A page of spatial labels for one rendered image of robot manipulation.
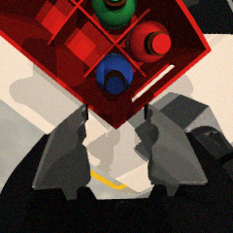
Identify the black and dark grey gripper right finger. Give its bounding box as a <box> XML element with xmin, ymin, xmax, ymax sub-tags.
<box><xmin>144</xmin><ymin>104</ymin><xmax>233</xmax><ymax>229</ymax></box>

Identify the blue bottle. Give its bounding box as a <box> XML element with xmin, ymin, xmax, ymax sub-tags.
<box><xmin>95</xmin><ymin>52</ymin><xmax>133</xmax><ymax>94</ymax></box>

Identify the dark grey plastic crate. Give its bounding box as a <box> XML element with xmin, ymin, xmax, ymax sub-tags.
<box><xmin>182</xmin><ymin>0</ymin><xmax>233</xmax><ymax>35</ymax></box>

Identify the red bottle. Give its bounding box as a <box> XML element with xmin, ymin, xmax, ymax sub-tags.
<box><xmin>125</xmin><ymin>20</ymin><xmax>171</xmax><ymax>63</ymax></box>

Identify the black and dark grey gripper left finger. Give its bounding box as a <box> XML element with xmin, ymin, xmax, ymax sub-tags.
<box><xmin>0</xmin><ymin>104</ymin><xmax>91</xmax><ymax>233</ymax></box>

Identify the green bottle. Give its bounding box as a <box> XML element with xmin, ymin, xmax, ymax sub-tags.
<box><xmin>92</xmin><ymin>0</ymin><xmax>137</xmax><ymax>30</ymax></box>

